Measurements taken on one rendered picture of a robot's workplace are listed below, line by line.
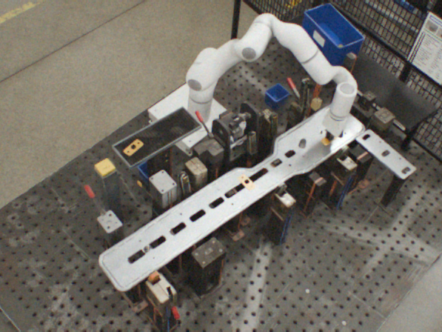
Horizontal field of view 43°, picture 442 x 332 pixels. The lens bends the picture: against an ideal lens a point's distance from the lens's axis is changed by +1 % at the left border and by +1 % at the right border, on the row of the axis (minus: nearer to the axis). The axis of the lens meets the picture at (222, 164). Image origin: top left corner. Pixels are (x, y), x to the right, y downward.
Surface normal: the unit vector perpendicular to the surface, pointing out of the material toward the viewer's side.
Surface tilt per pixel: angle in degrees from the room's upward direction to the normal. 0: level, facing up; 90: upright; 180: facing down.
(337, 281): 0
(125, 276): 0
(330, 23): 90
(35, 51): 0
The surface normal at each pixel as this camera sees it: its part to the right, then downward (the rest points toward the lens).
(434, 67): -0.77, 0.49
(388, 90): 0.06, -0.58
